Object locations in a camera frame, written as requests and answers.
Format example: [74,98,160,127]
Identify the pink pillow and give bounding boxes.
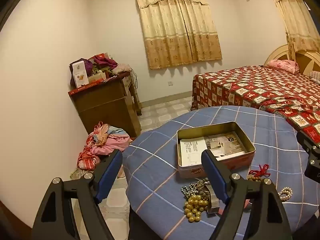
[266,59,300,75]

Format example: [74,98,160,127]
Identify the magenta cloth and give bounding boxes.
[94,55,118,68]

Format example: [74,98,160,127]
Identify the bed with red patterned cover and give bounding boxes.
[190,65,320,145]

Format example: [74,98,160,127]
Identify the silver metal watch band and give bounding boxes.
[206,185,221,215]

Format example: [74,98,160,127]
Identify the red knotted cord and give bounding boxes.
[249,164,272,180]

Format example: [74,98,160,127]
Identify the pile of colourful clothes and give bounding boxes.
[76,121,133,170]

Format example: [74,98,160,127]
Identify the white pearl bracelet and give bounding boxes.
[277,187,293,201]

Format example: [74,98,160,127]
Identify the cream wooden headboard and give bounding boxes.
[264,44,320,77]

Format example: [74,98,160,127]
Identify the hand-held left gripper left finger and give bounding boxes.
[31,149,123,240]

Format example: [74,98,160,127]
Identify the small cardboard box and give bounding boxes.
[87,71,107,83]

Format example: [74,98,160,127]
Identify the rectangular metal tin box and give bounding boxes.
[176,121,256,180]

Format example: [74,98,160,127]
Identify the white upright box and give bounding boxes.
[72,60,90,88]

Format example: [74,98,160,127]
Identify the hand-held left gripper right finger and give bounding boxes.
[201,149,292,240]

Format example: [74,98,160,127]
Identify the wide beige patterned curtain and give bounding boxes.
[134,0,223,70]

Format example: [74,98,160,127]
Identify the grey pearl bracelet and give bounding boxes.
[180,182,200,196]

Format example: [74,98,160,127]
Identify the narrow beige patterned curtain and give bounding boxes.
[264,0,320,60]

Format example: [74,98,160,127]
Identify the gold bead bracelet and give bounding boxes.
[184,194,209,223]

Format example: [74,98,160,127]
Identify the brown wooden desk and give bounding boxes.
[68,71,143,138]

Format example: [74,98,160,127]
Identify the pale pink garment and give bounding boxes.
[114,64,132,75]

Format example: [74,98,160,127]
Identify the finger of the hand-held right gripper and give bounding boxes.
[296,130,320,153]

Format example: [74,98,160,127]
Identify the flat red box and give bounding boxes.
[68,78,105,95]

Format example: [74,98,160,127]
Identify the blue plaid cloth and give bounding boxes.
[125,105,320,240]

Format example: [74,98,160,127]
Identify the printed paper leaflets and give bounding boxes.
[179,131,248,167]

